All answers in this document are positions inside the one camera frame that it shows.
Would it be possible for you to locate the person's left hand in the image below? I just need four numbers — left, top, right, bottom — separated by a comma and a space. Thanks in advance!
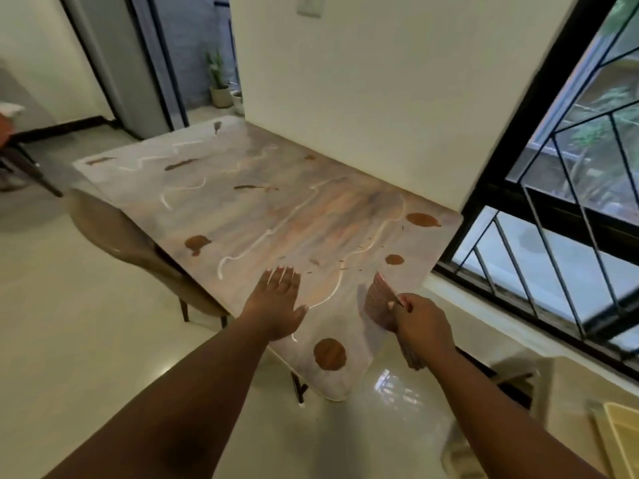
238, 265, 309, 343

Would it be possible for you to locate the black window grille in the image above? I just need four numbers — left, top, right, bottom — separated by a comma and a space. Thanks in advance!
431, 0, 639, 383

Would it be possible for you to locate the person's left forearm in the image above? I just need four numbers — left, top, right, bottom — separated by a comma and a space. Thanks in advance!
45, 323, 273, 479

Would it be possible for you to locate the red checked cleaning cloth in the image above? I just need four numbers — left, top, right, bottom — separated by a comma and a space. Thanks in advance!
363, 271, 425, 371

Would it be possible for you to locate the beige upholstered chair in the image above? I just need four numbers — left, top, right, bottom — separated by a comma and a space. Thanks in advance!
67, 186, 230, 330

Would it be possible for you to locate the plant in beige pot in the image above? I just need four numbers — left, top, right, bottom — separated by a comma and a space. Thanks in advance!
205, 48, 234, 109

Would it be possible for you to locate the dark wooden chair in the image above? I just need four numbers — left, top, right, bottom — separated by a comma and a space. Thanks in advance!
0, 102, 65, 198

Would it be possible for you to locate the cream plastic tray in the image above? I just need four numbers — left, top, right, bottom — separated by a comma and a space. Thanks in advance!
594, 401, 639, 479

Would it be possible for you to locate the beige plastic stool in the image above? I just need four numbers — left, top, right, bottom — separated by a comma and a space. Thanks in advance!
441, 353, 556, 479

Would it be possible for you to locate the person's right hand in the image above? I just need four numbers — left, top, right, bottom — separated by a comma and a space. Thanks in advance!
388, 293, 458, 370

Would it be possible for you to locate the wooden table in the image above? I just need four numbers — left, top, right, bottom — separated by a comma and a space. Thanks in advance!
72, 114, 465, 407

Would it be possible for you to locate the person's right forearm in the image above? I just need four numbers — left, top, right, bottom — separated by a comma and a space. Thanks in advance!
424, 343, 608, 479

